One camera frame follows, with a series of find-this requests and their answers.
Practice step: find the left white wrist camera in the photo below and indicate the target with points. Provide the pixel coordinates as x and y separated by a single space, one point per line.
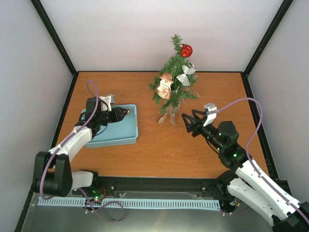
107 102

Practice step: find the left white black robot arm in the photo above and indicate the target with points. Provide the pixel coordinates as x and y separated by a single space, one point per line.
57 160

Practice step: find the red ball ornament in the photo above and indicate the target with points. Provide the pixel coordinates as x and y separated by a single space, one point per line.
186 50

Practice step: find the small green christmas tree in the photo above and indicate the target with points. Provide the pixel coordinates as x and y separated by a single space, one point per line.
176 41

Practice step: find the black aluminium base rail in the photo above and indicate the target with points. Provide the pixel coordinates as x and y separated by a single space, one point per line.
92 184

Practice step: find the snowman ornament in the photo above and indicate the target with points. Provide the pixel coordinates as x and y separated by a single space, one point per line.
163 89

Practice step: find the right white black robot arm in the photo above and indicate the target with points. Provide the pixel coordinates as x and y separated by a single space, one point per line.
245 180

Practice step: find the light blue cable duct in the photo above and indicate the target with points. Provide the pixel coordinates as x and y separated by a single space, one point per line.
137 203

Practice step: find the blue plastic basket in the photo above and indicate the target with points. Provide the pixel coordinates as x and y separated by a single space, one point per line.
120 133

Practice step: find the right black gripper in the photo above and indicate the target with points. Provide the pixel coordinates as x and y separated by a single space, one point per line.
196 123

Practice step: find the clear plastic battery box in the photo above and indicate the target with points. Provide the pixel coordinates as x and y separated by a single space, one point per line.
172 119

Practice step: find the clear angel ornament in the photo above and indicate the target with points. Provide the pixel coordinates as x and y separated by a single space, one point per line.
183 78

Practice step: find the beige wooden heart ornament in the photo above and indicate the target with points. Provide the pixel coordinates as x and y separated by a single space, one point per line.
161 120

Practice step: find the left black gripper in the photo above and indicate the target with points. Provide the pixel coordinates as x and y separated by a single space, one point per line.
117 111

